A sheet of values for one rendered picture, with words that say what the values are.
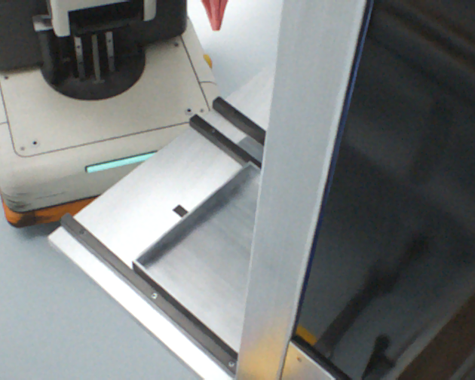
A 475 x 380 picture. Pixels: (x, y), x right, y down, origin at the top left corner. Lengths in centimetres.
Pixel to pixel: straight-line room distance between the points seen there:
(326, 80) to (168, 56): 185
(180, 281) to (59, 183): 98
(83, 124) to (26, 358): 60
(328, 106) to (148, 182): 83
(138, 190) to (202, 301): 23
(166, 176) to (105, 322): 91
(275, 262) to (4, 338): 154
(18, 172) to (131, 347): 52
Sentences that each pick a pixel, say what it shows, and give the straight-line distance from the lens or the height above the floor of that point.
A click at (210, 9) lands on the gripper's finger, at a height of 122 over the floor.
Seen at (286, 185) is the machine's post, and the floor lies 145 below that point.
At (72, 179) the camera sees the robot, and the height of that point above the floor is 23.
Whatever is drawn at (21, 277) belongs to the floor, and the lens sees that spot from 242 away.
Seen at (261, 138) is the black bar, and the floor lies 90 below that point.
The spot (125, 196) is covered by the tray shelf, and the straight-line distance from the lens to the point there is 145.
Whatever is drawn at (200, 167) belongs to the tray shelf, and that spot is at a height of 88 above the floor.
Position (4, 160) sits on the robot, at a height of 28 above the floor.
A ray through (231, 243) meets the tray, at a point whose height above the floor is 88.
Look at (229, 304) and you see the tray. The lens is 134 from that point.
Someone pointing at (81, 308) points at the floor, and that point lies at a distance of 235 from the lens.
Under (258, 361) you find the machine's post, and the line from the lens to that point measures 106.
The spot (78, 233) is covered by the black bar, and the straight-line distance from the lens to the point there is 139.
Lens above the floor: 206
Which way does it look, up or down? 55 degrees down
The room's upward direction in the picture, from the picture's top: 5 degrees clockwise
